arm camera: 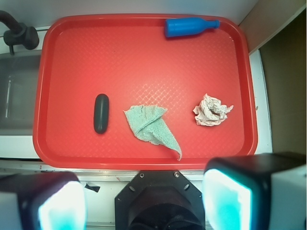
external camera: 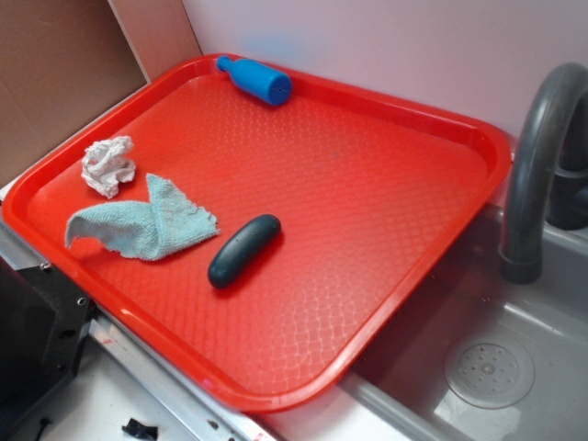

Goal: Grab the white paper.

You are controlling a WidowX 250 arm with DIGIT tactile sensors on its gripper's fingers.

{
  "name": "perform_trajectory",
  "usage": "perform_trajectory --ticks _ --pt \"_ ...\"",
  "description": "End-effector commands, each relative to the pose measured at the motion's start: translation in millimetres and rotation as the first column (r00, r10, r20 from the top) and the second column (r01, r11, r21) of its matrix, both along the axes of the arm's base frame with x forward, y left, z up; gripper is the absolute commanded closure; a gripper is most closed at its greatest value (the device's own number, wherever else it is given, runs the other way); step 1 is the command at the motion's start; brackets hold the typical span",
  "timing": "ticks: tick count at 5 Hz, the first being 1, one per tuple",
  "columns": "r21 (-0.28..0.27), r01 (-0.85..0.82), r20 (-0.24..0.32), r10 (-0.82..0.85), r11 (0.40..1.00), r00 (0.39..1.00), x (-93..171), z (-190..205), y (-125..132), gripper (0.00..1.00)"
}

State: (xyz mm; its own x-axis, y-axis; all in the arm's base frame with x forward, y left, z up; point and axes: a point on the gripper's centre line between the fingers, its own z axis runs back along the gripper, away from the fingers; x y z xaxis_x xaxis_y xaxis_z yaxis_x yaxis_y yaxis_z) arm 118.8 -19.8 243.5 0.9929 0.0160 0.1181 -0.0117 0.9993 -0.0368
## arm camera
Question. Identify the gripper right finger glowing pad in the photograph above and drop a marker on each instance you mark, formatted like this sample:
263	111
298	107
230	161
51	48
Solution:
256	192

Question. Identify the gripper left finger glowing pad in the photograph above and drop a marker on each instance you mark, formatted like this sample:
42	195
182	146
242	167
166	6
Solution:
42	201

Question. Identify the crumpled white paper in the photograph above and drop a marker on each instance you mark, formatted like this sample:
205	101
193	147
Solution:
211	112

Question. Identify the black tape scrap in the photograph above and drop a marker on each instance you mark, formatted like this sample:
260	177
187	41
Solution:
92	187

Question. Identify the black oblong capsule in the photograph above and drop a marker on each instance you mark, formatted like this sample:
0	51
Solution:
101	113

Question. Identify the red plastic tray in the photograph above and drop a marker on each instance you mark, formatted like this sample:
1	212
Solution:
128	58

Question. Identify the green knitted cloth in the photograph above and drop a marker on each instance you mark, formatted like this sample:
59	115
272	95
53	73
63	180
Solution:
148	125

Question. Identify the stainless steel sink basin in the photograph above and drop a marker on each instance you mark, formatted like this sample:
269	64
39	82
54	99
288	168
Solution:
18	84

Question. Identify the black sink faucet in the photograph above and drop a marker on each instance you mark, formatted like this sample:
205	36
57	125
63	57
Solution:
18	33

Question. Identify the blue plastic bottle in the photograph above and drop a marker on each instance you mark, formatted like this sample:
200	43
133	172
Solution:
188	26

